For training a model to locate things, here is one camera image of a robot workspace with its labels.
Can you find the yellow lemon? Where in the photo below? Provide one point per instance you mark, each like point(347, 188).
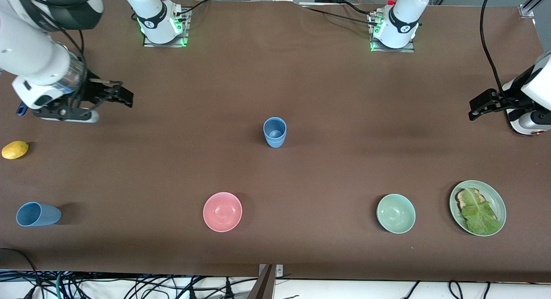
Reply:
point(15, 149)

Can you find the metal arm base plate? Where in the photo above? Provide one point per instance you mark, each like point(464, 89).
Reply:
point(409, 49)
point(185, 36)

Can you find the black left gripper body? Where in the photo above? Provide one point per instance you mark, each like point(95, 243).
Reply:
point(513, 97)

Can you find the pink bowl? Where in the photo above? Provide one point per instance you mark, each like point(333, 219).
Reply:
point(222, 211)

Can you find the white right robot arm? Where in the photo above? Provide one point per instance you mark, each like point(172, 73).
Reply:
point(34, 53)

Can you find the toasted bread slice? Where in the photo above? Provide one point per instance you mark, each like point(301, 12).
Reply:
point(461, 200)

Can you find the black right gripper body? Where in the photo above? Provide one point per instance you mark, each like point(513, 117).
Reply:
point(93, 90)

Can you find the silver table bracket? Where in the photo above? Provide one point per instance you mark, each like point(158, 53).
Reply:
point(279, 271)

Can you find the green lettuce leaf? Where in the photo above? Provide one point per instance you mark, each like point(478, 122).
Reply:
point(480, 215)

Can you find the light green plate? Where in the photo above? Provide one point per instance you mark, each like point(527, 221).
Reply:
point(497, 204)

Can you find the dark blue pot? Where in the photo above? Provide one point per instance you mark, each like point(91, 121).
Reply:
point(21, 109)

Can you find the light green bowl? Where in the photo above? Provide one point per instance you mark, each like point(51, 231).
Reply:
point(396, 213)

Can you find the dark metal post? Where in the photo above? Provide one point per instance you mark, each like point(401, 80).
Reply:
point(263, 286)

